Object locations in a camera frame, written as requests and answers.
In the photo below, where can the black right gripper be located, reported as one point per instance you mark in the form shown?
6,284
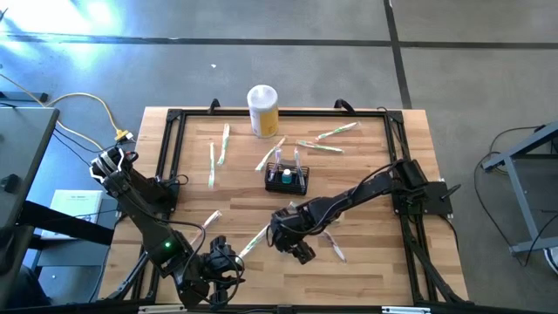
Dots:
287,231

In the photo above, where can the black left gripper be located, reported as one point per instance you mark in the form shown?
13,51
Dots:
218,261

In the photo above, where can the orange toothbrush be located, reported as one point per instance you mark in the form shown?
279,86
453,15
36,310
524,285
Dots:
209,223

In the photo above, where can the purple toothbrush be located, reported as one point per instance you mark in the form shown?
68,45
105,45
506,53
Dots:
276,163
336,249

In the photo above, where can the blue mouthwash bottle white cap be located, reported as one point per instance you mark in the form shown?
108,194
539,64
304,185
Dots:
286,175

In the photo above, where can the blue toothbrush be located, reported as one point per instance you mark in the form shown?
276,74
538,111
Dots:
298,165

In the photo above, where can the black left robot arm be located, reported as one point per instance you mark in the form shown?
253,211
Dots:
148,222

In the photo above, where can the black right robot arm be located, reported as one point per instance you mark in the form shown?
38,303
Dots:
370,187

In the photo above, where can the yellow wipes canister white lid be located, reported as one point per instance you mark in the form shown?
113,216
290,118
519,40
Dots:
263,118

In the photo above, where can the white booklet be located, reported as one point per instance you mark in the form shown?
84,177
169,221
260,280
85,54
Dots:
74,200

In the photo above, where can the black support beam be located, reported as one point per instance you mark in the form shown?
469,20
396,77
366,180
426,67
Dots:
65,223

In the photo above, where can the person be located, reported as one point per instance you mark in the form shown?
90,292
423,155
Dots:
22,290

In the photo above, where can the small black device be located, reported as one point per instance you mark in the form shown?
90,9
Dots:
8,183

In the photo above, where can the grey side table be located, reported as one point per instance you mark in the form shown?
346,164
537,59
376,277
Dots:
22,144

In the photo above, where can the blue-grey metal stand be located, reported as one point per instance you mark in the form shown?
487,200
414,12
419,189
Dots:
522,205

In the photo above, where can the black floor bar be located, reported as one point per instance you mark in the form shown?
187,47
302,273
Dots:
26,96

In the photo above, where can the person's white shoe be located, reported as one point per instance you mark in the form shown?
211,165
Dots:
553,261

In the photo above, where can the silver aluminium extrusion post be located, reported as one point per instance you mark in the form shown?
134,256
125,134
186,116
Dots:
405,310
161,309

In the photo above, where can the black aluminium table frame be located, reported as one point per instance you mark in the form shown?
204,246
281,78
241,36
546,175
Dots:
305,113

